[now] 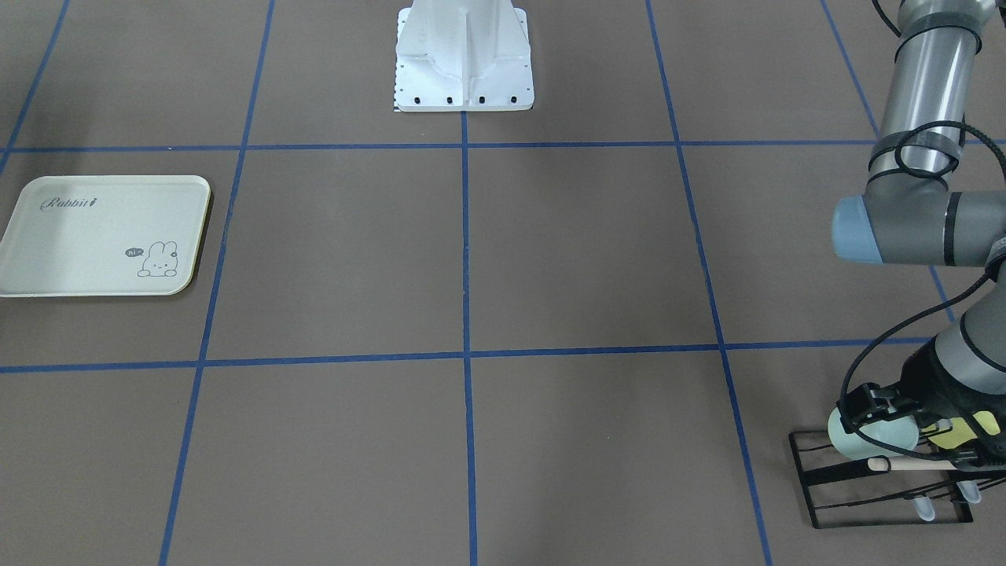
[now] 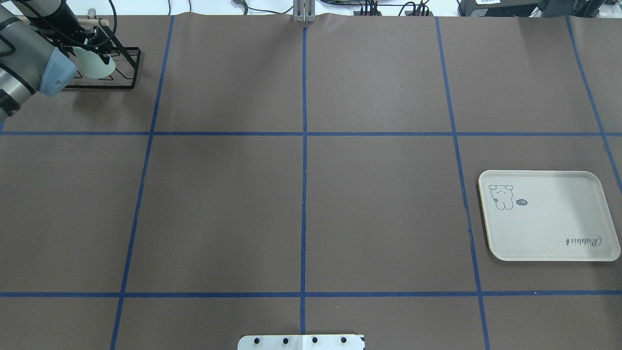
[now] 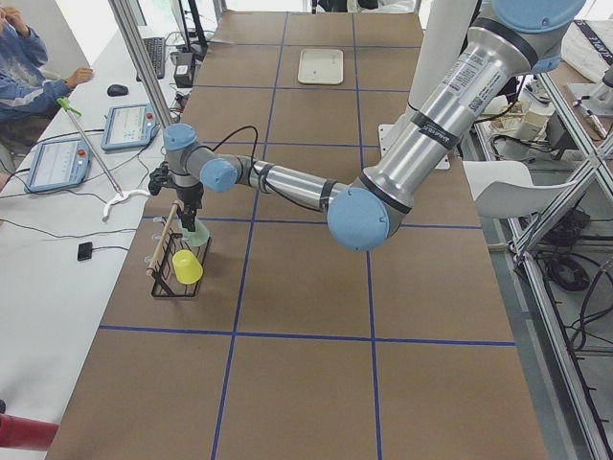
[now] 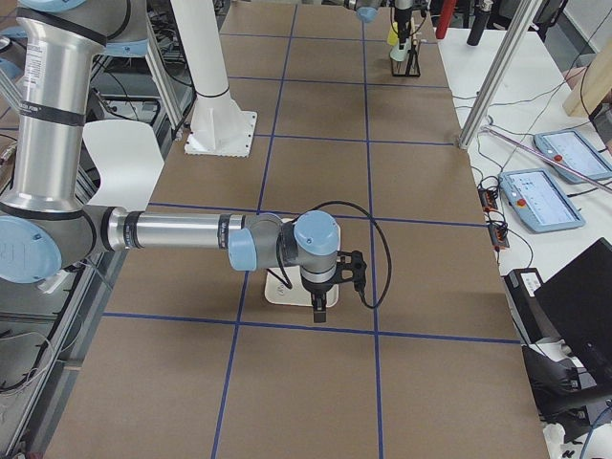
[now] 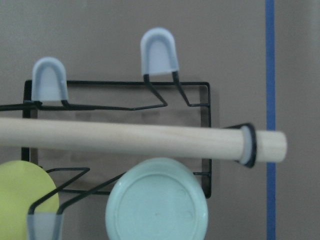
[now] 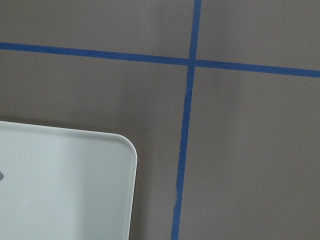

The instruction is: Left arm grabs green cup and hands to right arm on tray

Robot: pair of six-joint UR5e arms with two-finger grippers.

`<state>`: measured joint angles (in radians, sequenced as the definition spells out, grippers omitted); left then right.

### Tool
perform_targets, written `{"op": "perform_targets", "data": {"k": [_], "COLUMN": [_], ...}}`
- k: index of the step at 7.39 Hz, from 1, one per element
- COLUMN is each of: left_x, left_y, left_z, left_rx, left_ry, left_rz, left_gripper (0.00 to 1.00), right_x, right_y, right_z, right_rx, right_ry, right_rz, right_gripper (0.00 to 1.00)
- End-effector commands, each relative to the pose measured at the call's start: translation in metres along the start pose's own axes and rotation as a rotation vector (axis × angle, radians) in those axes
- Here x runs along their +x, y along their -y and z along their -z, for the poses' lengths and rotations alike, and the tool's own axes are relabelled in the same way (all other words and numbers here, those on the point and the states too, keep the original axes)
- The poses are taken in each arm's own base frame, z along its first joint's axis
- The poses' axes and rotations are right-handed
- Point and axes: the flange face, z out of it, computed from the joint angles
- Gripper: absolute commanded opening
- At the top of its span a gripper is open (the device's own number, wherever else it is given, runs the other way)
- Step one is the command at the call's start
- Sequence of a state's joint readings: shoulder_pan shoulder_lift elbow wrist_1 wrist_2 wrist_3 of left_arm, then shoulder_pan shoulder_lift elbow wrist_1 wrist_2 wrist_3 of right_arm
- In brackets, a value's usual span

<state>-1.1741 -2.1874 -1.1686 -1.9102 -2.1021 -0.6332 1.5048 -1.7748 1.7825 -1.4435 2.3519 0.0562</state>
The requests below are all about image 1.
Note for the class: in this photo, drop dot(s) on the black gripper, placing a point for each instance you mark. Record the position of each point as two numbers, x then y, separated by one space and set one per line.
933 378

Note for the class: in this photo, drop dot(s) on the light green plastic cup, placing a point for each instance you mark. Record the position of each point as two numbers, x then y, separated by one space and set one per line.
901 433

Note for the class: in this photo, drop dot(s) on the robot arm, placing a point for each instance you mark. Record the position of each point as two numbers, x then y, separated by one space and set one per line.
908 215

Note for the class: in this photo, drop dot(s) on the cream rabbit print tray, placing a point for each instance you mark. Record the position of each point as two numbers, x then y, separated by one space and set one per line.
104 235

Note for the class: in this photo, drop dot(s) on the black wire cup rack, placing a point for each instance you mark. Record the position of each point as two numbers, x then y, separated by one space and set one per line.
835 492

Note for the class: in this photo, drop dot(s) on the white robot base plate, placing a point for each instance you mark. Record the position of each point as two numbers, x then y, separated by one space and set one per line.
463 56

